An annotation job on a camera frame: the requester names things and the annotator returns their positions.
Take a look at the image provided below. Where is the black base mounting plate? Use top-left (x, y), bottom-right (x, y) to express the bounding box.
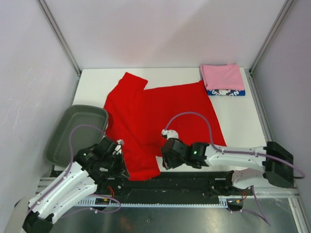
top-left (95, 172), bottom-right (253, 204)

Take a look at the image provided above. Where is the right aluminium table rail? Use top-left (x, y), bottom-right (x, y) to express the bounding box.
top-left (246, 70), bottom-right (275, 141)

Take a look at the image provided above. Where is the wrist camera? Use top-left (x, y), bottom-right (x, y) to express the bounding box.
top-left (113, 139), bottom-right (124, 154)
top-left (161, 129), bottom-right (179, 140)

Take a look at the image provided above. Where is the folded blue printed t shirt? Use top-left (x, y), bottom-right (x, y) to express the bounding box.
top-left (207, 89), bottom-right (246, 96)

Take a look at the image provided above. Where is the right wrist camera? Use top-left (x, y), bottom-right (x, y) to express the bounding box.
top-left (161, 129), bottom-right (179, 140)

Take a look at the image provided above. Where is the dark green plastic bin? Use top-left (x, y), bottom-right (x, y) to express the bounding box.
top-left (45, 105), bottom-right (108, 167)

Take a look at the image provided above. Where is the aluminium frame post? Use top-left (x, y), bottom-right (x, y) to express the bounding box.
top-left (36, 0), bottom-right (82, 76)
top-left (249, 0), bottom-right (296, 74)

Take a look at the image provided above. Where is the red t shirt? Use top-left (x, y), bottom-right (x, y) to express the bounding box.
top-left (104, 72), bottom-right (226, 181)

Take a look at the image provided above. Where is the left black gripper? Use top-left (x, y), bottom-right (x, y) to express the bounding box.
top-left (102, 151), bottom-right (130, 179)

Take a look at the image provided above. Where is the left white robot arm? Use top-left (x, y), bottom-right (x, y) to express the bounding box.
top-left (22, 137), bottom-right (130, 233)

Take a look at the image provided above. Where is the left aluminium frame post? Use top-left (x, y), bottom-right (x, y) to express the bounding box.
top-left (36, 0), bottom-right (82, 76)

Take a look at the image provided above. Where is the right aluminium frame post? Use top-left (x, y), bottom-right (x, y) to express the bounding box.
top-left (249, 0), bottom-right (296, 74)

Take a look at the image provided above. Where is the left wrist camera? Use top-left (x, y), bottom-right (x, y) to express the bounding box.
top-left (113, 139), bottom-right (124, 154)

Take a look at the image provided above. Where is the folded pink t shirt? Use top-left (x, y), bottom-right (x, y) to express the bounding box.
top-left (200, 64), bottom-right (244, 91)

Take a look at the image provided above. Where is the grey slotted cable duct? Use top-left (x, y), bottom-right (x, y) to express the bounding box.
top-left (74, 196), bottom-right (245, 208)

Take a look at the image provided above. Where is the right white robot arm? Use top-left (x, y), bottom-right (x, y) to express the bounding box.
top-left (161, 138), bottom-right (294, 195)

